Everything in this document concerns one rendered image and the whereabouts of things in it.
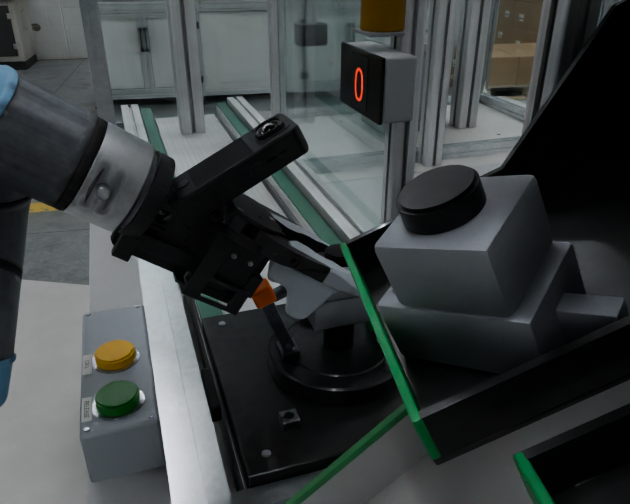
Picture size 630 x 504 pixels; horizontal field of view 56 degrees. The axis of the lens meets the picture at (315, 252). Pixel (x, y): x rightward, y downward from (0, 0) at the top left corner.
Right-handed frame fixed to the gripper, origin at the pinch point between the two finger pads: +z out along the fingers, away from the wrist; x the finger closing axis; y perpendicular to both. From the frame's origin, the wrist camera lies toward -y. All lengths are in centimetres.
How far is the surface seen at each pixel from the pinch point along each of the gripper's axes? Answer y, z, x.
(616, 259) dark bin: -12.8, -8.7, 29.2
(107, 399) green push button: 21.7, -12.7, -0.9
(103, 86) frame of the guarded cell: 10, -18, -82
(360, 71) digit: -16.5, -1.1, -18.5
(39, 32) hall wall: 115, -40, -824
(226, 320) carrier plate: 14.4, -2.1, -10.6
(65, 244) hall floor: 118, 18, -249
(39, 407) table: 36.1, -13.7, -16.0
